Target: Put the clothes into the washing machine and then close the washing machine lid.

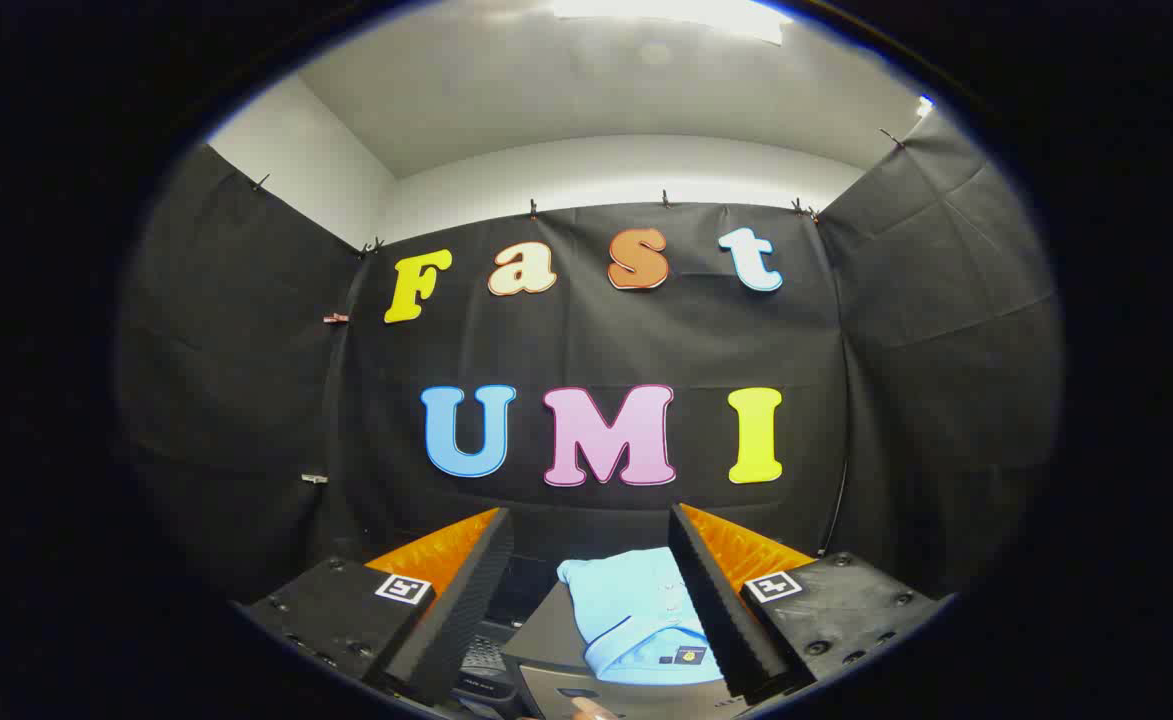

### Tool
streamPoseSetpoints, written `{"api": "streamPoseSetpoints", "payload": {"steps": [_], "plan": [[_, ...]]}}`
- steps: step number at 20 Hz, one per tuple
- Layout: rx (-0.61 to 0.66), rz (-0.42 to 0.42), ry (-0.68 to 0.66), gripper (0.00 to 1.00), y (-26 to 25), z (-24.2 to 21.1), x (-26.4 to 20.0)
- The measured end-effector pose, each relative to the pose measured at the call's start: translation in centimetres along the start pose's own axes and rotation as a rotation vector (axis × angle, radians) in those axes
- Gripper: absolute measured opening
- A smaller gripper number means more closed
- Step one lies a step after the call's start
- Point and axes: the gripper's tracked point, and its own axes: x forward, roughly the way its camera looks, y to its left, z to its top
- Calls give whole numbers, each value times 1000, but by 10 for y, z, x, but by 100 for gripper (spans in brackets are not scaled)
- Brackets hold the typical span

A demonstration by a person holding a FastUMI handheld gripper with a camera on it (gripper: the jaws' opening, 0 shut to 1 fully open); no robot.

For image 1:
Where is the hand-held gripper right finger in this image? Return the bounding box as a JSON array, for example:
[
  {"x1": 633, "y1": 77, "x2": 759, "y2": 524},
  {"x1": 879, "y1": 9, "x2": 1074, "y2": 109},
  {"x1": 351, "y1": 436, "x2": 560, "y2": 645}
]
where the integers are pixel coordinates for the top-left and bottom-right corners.
[{"x1": 668, "y1": 503, "x2": 947, "y2": 701}]

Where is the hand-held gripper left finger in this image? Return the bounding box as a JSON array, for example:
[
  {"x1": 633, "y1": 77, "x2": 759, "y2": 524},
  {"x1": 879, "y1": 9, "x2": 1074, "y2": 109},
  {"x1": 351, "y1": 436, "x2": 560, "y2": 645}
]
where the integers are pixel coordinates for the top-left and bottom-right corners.
[{"x1": 236, "y1": 508, "x2": 514, "y2": 706}]

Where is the light blue polo shirt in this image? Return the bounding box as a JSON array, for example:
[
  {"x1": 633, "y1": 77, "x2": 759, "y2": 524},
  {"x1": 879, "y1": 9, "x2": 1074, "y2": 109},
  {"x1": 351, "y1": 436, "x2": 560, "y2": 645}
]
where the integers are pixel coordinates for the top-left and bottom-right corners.
[{"x1": 557, "y1": 547, "x2": 725, "y2": 686}]

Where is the grey washing machine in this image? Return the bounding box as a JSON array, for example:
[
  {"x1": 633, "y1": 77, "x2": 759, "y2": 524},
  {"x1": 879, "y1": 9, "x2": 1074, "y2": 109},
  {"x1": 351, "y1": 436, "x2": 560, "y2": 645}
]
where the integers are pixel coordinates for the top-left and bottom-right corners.
[{"x1": 451, "y1": 580, "x2": 757, "y2": 720}]

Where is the black backdrop cloth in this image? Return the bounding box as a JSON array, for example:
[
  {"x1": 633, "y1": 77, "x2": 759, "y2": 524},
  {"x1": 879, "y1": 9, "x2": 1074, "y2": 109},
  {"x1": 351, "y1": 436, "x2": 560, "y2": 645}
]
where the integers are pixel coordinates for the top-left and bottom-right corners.
[{"x1": 116, "y1": 105, "x2": 1065, "y2": 606}]

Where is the black cable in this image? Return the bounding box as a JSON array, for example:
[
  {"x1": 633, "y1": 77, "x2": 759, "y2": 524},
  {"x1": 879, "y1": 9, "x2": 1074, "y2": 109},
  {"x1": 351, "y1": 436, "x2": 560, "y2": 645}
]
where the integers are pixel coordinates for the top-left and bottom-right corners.
[{"x1": 818, "y1": 458, "x2": 850, "y2": 557}]

